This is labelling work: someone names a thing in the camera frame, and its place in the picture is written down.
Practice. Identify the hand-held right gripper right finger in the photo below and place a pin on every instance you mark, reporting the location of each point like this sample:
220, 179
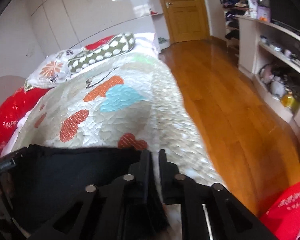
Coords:
163, 166

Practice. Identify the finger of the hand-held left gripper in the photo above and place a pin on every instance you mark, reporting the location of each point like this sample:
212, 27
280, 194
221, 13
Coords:
3, 166

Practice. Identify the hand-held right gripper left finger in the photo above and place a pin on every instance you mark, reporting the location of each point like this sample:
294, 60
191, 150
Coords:
145, 166

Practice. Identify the black pants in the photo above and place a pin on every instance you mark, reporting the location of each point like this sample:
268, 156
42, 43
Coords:
65, 170

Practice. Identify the long red pillow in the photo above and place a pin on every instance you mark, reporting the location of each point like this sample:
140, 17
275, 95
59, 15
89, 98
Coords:
12, 112

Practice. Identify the patchwork quilt with hearts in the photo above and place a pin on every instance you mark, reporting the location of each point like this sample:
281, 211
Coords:
130, 110

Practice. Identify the white floral pillow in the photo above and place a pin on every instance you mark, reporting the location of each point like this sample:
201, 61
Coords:
52, 70

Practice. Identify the green polka dot pillow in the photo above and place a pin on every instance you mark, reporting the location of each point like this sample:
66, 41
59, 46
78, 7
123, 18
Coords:
102, 52

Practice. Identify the white bed sheet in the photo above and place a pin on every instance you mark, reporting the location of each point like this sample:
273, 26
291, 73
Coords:
146, 42

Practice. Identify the red printed bag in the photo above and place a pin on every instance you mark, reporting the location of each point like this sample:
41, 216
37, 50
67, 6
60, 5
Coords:
287, 212

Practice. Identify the white plush toy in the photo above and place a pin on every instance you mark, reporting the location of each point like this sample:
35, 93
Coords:
277, 88

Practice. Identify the yellow bottle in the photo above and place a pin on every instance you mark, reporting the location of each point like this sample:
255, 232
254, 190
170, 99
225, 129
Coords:
288, 100

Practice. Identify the white shelf unit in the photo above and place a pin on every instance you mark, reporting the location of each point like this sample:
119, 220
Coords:
250, 45

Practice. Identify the wooden door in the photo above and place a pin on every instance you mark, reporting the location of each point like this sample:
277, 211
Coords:
185, 12

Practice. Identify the white glossy wardrobe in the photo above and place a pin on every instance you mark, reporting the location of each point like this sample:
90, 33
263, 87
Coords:
90, 10

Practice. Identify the cluttered rack of clothes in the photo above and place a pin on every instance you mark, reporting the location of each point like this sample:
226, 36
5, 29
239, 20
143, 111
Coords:
233, 7

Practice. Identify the purple box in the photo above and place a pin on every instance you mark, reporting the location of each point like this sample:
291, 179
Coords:
263, 13

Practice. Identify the black television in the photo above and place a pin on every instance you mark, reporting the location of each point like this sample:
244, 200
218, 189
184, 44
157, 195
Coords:
285, 7

